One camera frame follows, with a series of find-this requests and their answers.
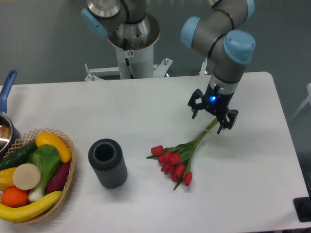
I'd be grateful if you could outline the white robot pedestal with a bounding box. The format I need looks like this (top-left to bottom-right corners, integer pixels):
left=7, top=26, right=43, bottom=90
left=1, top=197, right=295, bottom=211
left=85, top=45, right=173, bottom=82

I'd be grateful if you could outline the black device at edge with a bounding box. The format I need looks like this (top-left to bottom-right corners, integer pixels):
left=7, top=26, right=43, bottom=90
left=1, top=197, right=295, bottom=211
left=293, top=197, right=311, bottom=222

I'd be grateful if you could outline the dark green cucumber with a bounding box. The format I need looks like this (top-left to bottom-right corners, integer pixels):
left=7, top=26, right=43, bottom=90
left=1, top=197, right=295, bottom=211
left=0, top=142, right=37, bottom=170

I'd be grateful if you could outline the dark grey ribbed vase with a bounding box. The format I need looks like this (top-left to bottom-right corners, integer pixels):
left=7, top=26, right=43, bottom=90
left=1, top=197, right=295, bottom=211
left=88, top=138, right=128, bottom=189

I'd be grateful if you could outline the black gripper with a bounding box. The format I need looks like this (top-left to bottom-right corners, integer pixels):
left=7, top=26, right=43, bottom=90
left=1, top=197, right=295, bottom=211
left=188, top=84, right=239, bottom=134

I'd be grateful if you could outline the green bok choy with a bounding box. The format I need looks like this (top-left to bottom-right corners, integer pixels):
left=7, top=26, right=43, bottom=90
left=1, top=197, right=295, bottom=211
left=27, top=145, right=60, bottom=202

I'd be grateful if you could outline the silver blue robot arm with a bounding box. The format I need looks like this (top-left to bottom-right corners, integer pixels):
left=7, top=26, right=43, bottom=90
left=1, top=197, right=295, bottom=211
left=81, top=0, right=256, bottom=130

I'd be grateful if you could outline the purple sweet potato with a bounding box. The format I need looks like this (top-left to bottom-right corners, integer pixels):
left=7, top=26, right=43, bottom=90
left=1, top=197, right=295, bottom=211
left=46, top=163, right=70, bottom=194

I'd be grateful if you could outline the woven wicker basket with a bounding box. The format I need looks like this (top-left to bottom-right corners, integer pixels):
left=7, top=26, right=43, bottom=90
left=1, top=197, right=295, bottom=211
left=4, top=128, right=76, bottom=224

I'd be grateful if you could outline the white frame at right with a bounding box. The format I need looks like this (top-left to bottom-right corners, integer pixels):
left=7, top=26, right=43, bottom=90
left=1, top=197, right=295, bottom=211
left=290, top=83, right=311, bottom=121

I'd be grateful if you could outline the yellow banana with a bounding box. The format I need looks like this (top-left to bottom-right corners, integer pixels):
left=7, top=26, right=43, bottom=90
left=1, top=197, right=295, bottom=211
left=0, top=191, right=62, bottom=223

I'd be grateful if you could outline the yellow bell pepper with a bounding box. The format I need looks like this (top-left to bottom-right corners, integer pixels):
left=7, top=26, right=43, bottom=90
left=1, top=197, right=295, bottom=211
left=0, top=167, right=16, bottom=190

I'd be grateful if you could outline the orange fruit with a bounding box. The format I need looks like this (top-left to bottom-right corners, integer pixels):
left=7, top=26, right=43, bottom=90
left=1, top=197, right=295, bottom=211
left=0, top=187, right=28, bottom=208

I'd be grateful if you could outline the yellow squash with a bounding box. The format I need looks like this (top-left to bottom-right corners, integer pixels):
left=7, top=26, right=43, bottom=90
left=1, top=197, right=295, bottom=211
left=35, top=132, right=71, bottom=163

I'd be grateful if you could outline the black cable on pedestal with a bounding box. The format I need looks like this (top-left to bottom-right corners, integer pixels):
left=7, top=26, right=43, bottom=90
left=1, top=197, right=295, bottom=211
left=122, top=38, right=135, bottom=79

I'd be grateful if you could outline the red tulip bouquet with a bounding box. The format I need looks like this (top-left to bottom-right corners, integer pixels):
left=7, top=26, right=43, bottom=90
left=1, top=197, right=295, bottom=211
left=146, top=119, right=218, bottom=190

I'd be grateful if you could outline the blue handled saucepan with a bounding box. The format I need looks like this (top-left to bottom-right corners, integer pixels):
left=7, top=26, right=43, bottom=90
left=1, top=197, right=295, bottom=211
left=0, top=70, right=20, bottom=160

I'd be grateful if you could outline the beige round disc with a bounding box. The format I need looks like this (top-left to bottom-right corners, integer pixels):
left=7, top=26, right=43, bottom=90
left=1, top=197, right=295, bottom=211
left=12, top=163, right=41, bottom=190

